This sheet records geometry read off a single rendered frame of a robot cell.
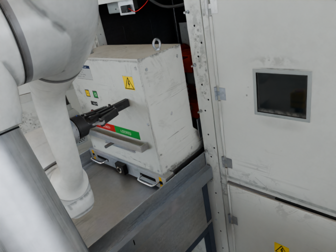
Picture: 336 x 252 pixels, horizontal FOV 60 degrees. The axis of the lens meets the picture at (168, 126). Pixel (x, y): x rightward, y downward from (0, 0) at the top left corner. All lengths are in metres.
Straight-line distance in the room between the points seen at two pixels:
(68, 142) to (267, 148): 0.69
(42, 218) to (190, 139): 0.95
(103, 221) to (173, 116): 0.48
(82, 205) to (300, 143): 0.69
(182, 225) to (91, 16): 1.05
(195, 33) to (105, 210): 0.76
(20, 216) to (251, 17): 0.80
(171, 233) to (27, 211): 0.95
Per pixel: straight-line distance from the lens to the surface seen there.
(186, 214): 1.30
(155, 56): 1.04
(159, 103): 1.07
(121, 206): 1.21
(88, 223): 1.19
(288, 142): 1.03
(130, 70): 1.03
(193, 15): 1.09
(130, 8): 1.35
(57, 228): 0.38
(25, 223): 0.36
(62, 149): 0.69
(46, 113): 0.63
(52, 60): 0.40
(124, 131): 1.22
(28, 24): 0.37
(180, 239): 1.34
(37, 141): 0.90
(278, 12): 0.91
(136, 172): 1.29
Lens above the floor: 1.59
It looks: 25 degrees down
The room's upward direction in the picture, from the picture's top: 11 degrees counter-clockwise
